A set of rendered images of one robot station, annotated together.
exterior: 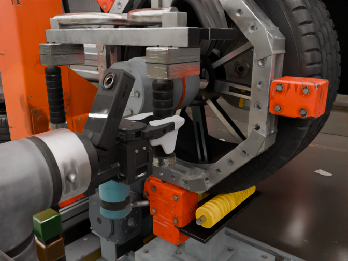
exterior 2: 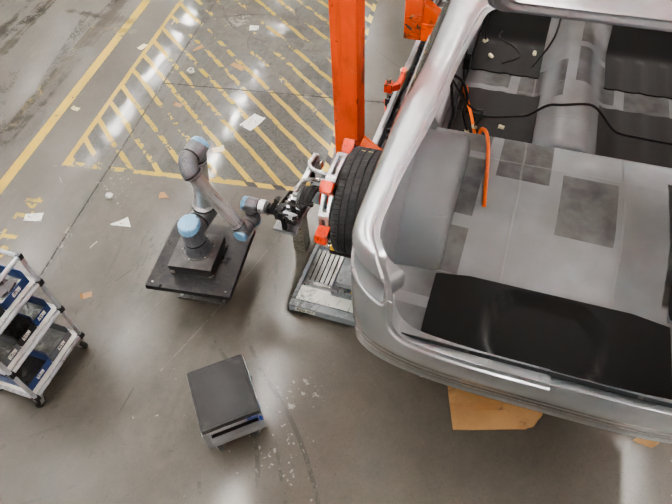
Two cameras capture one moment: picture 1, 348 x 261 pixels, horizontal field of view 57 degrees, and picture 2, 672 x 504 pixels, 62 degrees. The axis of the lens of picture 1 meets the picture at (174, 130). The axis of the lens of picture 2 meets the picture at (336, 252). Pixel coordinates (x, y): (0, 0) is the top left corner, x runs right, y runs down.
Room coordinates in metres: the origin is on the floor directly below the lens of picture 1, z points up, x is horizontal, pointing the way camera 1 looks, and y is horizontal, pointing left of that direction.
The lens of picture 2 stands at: (0.03, -2.29, 3.36)
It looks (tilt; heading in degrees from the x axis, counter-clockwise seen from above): 51 degrees down; 72
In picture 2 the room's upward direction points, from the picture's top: 3 degrees counter-clockwise
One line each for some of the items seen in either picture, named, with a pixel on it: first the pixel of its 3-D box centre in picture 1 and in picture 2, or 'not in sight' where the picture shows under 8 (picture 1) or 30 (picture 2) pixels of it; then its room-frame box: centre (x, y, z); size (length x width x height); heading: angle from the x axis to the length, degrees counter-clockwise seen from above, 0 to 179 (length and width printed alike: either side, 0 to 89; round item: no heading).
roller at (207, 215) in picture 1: (228, 200); not in sight; (0.83, -0.16, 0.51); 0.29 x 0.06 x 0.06; 141
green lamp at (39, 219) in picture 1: (46, 223); not in sight; (0.51, 0.23, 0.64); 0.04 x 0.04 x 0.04; 51
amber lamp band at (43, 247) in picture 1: (49, 247); not in sight; (0.51, 0.23, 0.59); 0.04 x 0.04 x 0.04; 51
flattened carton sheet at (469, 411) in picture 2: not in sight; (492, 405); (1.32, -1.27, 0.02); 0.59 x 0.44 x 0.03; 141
